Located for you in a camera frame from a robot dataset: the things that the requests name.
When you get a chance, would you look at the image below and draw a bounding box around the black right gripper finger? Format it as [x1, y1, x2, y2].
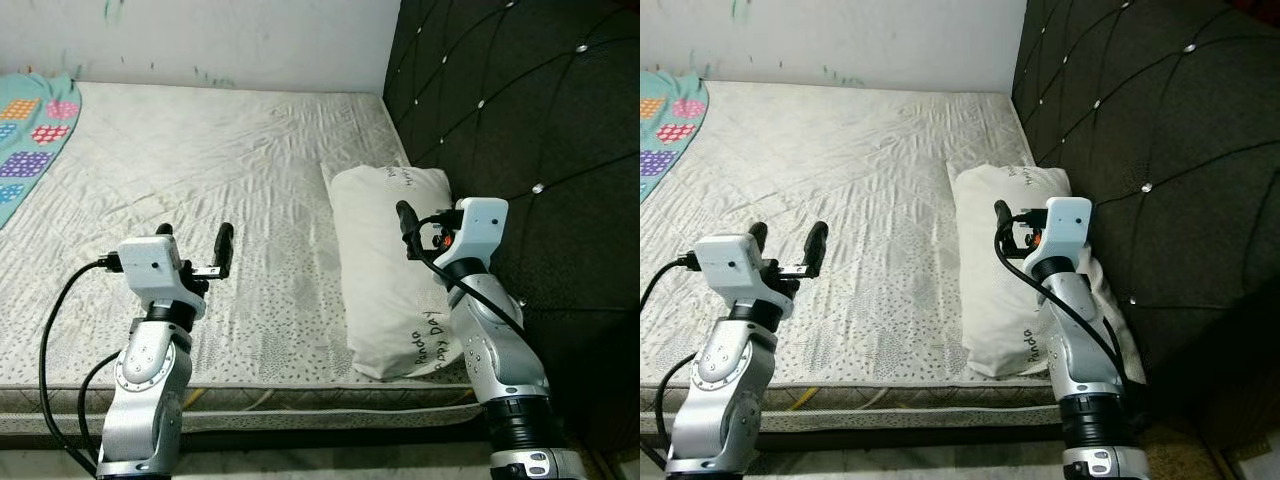
[396, 200, 421, 263]
[993, 200, 1016, 261]

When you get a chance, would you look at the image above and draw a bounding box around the white pillow with lettering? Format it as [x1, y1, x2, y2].
[320, 163, 471, 381]
[947, 163, 1146, 386]

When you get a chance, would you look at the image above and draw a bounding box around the grey quilted mattress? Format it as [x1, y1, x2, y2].
[0, 80, 491, 436]
[640, 80, 1061, 436]

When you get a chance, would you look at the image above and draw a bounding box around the teal blanket with colourful hearts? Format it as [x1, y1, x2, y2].
[640, 70, 709, 201]
[0, 72, 83, 229]

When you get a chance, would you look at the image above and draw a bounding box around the black tufted headboard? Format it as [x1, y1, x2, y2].
[1010, 0, 1280, 451]
[383, 0, 640, 441]

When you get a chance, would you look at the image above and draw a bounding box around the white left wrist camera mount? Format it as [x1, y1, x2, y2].
[693, 234, 786, 319]
[118, 236, 206, 319]

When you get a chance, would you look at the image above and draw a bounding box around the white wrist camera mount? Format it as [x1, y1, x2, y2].
[440, 197, 509, 283]
[118, 236, 206, 319]
[693, 234, 786, 319]
[1030, 196, 1093, 279]

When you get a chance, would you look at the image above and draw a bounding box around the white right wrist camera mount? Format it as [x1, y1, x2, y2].
[440, 197, 509, 283]
[1030, 196, 1093, 279]

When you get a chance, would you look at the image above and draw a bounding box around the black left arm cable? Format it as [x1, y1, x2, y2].
[38, 255, 126, 476]
[655, 355, 701, 471]
[78, 350, 126, 461]
[640, 255, 701, 311]

